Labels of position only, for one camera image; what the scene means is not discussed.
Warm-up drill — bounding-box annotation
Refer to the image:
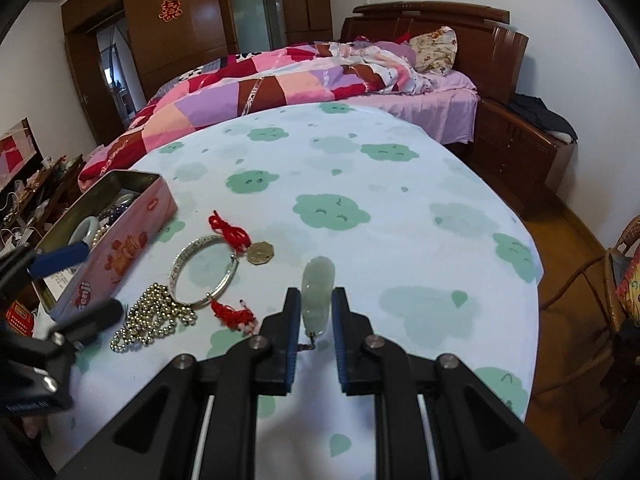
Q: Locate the colourful patterned cushion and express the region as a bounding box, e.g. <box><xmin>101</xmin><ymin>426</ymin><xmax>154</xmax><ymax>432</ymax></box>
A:
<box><xmin>615</xmin><ymin>250</ymin><xmax>640</xmax><ymax>322</ymax></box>

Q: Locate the pale jade pendant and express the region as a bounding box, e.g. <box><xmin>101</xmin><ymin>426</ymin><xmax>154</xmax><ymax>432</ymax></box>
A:
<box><xmin>300</xmin><ymin>256</ymin><xmax>334</xmax><ymax>352</ymax></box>

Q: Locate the red cord coin pendant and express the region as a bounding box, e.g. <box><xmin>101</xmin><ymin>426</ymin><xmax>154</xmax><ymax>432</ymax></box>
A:
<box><xmin>207</xmin><ymin>210</ymin><xmax>274</xmax><ymax>267</ymax></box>

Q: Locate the pale jade bangle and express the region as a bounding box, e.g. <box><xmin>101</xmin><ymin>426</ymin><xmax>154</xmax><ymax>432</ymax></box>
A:
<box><xmin>70</xmin><ymin>216</ymin><xmax>109</xmax><ymax>247</ymax></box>

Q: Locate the floral pillow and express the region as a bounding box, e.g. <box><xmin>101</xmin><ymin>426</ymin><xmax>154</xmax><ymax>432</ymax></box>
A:
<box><xmin>409</xmin><ymin>26</ymin><xmax>459</xmax><ymax>77</ymax></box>

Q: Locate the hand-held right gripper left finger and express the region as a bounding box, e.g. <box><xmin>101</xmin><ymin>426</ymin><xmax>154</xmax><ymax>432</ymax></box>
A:
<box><xmin>57</xmin><ymin>287</ymin><xmax>301</xmax><ymax>480</ymax></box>

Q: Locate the cluttered wooden shelf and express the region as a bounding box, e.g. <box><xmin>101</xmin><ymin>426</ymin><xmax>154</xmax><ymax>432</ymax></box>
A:
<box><xmin>0</xmin><ymin>154</ymin><xmax>87</xmax><ymax>262</ymax></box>

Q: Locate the dark clothing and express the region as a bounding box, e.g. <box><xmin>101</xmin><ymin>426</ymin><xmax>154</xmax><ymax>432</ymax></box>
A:
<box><xmin>507</xmin><ymin>92</ymin><xmax>579</xmax><ymax>144</ymax></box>

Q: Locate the dark framed screen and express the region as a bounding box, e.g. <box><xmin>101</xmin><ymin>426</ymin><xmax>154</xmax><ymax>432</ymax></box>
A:
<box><xmin>0</xmin><ymin>116</ymin><xmax>42</xmax><ymax>192</ymax></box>

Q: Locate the silver bangle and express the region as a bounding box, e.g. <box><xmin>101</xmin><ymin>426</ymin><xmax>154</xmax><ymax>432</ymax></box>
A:
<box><xmin>169</xmin><ymin>235</ymin><xmax>242</xmax><ymax>307</ymax></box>

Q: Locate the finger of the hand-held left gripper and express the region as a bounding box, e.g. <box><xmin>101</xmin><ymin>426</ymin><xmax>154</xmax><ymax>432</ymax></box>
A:
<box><xmin>0</xmin><ymin>242</ymin><xmax>94</xmax><ymax>306</ymax></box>
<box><xmin>0</xmin><ymin>299</ymin><xmax>126</xmax><ymax>361</ymax></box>

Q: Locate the cloud print tablecloth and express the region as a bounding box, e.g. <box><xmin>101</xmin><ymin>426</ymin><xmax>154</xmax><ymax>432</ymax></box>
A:
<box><xmin>32</xmin><ymin>101</ymin><xmax>546</xmax><ymax>480</ymax></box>

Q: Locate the wicker chair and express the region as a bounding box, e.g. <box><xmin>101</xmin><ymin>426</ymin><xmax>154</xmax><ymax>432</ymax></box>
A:
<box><xmin>540</xmin><ymin>215</ymin><xmax>640</xmax><ymax>397</ymax></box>

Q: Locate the red knot charm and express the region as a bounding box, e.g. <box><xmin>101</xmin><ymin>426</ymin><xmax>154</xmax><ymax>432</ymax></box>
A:
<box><xmin>210</xmin><ymin>297</ymin><xmax>262</xmax><ymax>337</ymax></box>

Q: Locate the pink metal tin box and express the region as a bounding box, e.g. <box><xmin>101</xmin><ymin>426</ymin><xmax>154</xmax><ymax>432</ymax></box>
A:
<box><xmin>32</xmin><ymin>170</ymin><xmax>180</xmax><ymax>320</ymax></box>

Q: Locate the dark blue bead bracelet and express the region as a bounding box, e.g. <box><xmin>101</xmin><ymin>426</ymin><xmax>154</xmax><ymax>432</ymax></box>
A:
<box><xmin>107</xmin><ymin>192</ymin><xmax>139</xmax><ymax>221</ymax></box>

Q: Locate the red cardboard box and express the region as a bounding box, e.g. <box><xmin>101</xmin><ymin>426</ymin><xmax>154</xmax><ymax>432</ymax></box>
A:
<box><xmin>5</xmin><ymin>300</ymin><xmax>39</xmax><ymax>342</ymax></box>

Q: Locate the wooden door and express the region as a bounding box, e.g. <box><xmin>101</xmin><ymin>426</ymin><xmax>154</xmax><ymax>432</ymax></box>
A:
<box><xmin>65</xmin><ymin>35</ymin><xmax>112</xmax><ymax>145</ymax></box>

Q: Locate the wooden bed headboard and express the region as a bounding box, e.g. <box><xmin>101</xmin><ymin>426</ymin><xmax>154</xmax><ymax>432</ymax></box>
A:
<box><xmin>340</xmin><ymin>2</ymin><xmax>530</xmax><ymax>107</ymax></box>

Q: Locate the pink pillow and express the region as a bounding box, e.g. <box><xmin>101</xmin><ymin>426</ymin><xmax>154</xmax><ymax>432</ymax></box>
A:
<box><xmin>372</xmin><ymin>40</ymin><xmax>419</xmax><ymax>62</ymax></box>

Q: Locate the patchwork quilt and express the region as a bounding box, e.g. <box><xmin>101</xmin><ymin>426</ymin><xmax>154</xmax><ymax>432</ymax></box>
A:
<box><xmin>77</xmin><ymin>39</ymin><xmax>432</xmax><ymax>187</ymax></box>

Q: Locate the printed paper sheet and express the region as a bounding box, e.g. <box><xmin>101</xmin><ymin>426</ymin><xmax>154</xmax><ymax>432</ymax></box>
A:
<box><xmin>40</xmin><ymin>267</ymin><xmax>81</xmax><ymax>306</ymax></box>

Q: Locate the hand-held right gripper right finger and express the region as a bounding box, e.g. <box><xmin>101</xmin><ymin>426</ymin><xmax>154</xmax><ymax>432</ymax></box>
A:
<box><xmin>331</xmin><ymin>287</ymin><xmax>586</xmax><ymax>480</ymax></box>

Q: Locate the wooden nightstand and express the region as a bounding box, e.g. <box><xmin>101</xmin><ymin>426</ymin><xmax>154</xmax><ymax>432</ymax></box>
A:
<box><xmin>469</xmin><ymin>97</ymin><xmax>577</xmax><ymax>219</ymax></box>

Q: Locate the gold bead necklace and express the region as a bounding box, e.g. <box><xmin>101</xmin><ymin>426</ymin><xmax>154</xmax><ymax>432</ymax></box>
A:
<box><xmin>110</xmin><ymin>282</ymin><xmax>199</xmax><ymax>354</ymax></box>

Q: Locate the brown wooden wardrobe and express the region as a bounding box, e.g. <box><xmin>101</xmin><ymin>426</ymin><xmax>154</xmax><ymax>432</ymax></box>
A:
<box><xmin>60</xmin><ymin>0</ymin><xmax>334</xmax><ymax>147</ymax></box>

